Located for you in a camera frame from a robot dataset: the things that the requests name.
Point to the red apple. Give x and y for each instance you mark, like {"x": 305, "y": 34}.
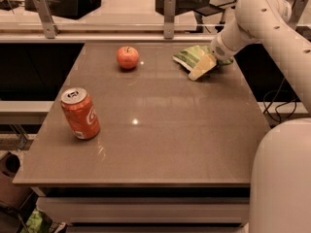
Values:
{"x": 127, "y": 57}

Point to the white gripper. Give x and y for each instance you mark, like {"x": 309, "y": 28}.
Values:
{"x": 220, "y": 51}

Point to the middle metal glass bracket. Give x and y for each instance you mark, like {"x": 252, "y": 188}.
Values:
{"x": 169, "y": 16}

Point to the red coke can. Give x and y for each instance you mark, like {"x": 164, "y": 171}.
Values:
{"x": 79, "y": 111}

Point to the green jalapeno chip bag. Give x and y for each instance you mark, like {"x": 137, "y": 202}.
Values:
{"x": 190, "y": 56}

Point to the metal glass bracket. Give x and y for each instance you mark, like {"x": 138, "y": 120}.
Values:
{"x": 169, "y": 16}
{"x": 49, "y": 27}
{"x": 298, "y": 8}

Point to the right metal glass bracket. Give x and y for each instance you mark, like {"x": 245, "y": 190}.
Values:
{"x": 298, "y": 8}

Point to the green bag under table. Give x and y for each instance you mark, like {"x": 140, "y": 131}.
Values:
{"x": 38, "y": 222}

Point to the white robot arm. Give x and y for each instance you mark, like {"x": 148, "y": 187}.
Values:
{"x": 280, "y": 193}

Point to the left metal glass bracket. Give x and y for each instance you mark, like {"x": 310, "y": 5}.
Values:
{"x": 49, "y": 27}

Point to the brown cardboard box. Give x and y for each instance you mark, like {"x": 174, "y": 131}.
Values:
{"x": 11, "y": 195}

